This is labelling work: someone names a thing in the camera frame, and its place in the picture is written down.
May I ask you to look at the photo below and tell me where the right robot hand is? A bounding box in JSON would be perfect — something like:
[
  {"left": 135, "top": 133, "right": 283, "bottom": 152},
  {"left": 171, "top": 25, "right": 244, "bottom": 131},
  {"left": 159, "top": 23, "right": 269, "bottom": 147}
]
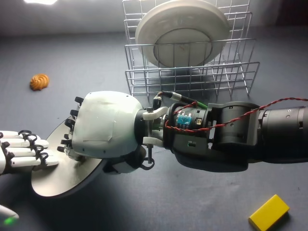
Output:
[{"left": 57, "top": 90, "right": 155, "bottom": 174}]

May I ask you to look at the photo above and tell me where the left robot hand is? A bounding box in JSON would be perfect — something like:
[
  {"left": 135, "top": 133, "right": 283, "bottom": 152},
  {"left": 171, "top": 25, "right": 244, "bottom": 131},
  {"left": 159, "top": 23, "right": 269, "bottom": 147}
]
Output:
[{"left": 0, "top": 129, "right": 60, "bottom": 227}]

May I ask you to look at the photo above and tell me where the white plate with dark rim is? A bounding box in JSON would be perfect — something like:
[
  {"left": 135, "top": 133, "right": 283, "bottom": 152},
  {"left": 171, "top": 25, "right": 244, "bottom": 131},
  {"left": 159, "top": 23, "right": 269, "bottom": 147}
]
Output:
[
  {"left": 135, "top": 0, "right": 231, "bottom": 68},
  {"left": 31, "top": 116, "right": 108, "bottom": 198}
]

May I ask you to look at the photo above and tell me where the orange swirl cookie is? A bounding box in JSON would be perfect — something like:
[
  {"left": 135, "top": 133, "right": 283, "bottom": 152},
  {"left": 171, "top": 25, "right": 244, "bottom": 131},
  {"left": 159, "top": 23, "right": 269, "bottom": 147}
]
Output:
[{"left": 29, "top": 73, "right": 50, "bottom": 91}]

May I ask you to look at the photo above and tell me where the yellow rectangular block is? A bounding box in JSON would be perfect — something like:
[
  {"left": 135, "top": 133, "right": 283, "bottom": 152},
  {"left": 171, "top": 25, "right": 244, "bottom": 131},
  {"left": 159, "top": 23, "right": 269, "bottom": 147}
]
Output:
[{"left": 248, "top": 194, "right": 291, "bottom": 231}]

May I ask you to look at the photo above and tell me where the silver wire dish rack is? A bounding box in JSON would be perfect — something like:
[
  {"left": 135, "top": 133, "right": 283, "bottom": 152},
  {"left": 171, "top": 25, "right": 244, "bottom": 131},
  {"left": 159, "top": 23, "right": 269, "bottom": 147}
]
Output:
[{"left": 122, "top": 0, "right": 260, "bottom": 97}]

